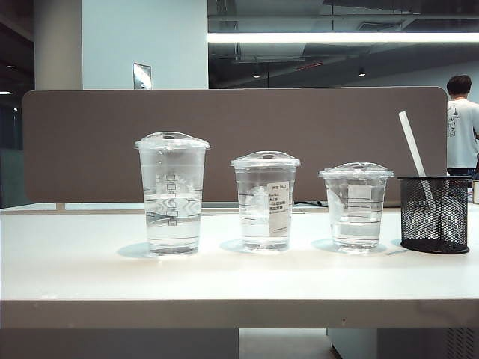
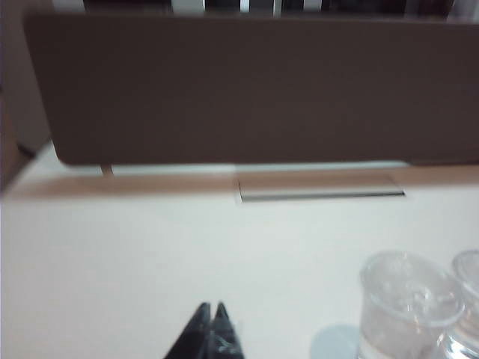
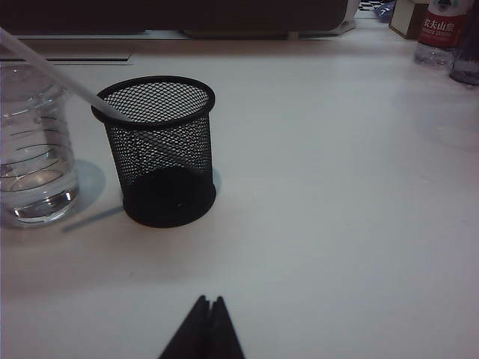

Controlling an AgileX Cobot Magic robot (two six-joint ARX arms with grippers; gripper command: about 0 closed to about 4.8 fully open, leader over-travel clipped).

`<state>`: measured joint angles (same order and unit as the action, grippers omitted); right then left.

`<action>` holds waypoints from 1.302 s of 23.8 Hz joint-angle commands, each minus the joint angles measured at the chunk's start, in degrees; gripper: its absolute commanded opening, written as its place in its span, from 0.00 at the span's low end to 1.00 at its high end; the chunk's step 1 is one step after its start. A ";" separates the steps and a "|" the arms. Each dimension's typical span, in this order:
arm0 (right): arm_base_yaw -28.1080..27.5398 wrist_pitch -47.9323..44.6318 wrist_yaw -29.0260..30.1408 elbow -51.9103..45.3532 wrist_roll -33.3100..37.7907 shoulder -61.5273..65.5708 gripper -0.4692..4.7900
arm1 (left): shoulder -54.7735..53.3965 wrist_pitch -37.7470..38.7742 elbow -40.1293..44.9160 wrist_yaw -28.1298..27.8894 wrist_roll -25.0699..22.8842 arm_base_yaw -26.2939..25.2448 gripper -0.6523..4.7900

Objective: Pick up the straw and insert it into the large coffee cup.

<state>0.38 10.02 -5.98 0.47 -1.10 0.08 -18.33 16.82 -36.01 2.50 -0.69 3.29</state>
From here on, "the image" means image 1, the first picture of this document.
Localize silver wall sign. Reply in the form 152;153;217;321
132;62;152;90

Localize large clear plastic cup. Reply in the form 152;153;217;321
134;130;211;257

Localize small clear plastic cup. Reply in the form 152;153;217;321
318;162;395;254

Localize person in printed white t-shirt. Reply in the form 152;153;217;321
445;74;479;177

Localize long ceiling light strip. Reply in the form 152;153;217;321
207;32;479;43

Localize black mesh pen holder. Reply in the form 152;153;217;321
397;175;473;255

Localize white straw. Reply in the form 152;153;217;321
397;111;437;215

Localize brown desk partition panel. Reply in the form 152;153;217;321
21;86;449;205

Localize medium clear cup with label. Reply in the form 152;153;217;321
230;150;302;253

